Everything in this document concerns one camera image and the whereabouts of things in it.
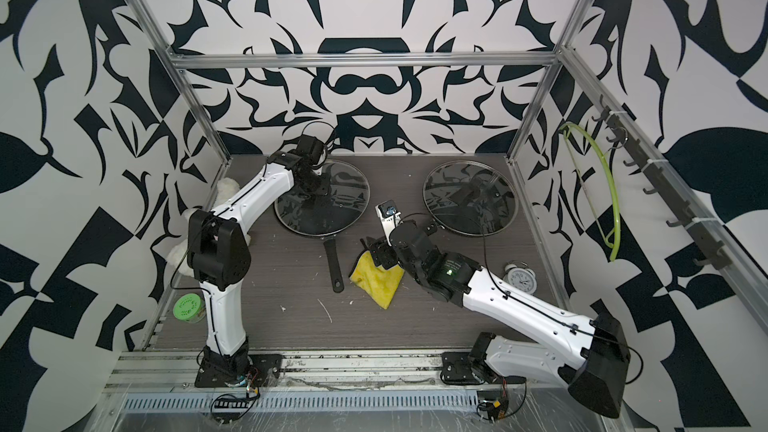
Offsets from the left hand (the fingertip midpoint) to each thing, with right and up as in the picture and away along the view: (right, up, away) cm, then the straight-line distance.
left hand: (319, 182), depth 95 cm
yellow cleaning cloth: (+19, -28, -9) cm, 35 cm away
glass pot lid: (+3, -8, +7) cm, 11 cm away
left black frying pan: (+5, -18, -7) cm, 20 cm away
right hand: (+20, -11, -20) cm, 30 cm away
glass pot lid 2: (+47, -5, -2) cm, 47 cm away
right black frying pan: (+47, -5, -2) cm, 47 cm away
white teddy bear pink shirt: (-38, -21, -8) cm, 44 cm away
